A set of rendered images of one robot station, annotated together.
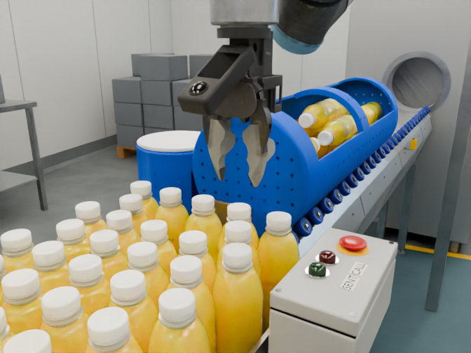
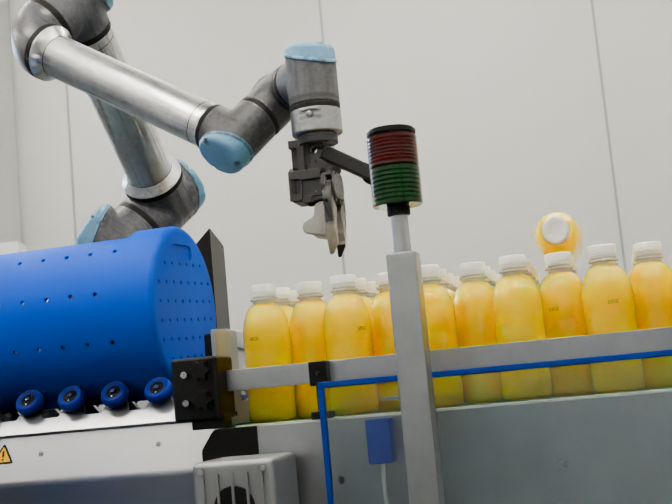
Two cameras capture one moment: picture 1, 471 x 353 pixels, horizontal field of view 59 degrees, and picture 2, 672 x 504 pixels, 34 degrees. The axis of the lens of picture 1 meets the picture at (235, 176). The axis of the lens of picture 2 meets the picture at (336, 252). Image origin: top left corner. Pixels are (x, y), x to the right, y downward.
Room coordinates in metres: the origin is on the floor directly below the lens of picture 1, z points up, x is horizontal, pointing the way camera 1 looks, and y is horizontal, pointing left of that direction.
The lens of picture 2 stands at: (1.14, 1.79, 0.94)
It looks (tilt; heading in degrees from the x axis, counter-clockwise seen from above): 7 degrees up; 252
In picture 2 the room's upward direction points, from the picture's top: 5 degrees counter-clockwise
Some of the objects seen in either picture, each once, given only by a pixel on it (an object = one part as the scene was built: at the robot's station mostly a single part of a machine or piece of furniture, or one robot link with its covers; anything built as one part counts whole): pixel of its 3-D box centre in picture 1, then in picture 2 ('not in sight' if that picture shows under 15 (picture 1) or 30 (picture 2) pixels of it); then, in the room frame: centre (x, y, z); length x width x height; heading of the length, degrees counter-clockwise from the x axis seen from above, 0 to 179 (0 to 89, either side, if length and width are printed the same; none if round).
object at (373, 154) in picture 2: not in sight; (392, 152); (0.65, 0.52, 1.23); 0.06 x 0.06 x 0.04
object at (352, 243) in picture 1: (352, 244); not in sight; (0.50, -0.16, 1.11); 0.04 x 0.04 x 0.01
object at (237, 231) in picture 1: (237, 232); not in sight; (0.56, 0.00, 1.09); 0.04 x 0.04 x 0.02
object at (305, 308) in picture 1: (338, 297); not in sight; (0.46, -0.13, 1.05); 0.20 x 0.10 x 0.10; 149
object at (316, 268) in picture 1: (317, 269); not in sight; (0.44, -0.10, 1.11); 0.02 x 0.02 x 0.01
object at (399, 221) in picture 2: not in sight; (396, 191); (0.65, 0.52, 1.18); 0.06 x 0.06 x 0.16
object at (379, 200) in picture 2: not in sight; (396, 187); (0.65, 0.52, 1.18); 0.06 x 0.06 x 0.05
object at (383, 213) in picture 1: (383, 205); not in sight; (2.56, -0.99, 0.31); 0.06 x 0.06 x 0.63; 59
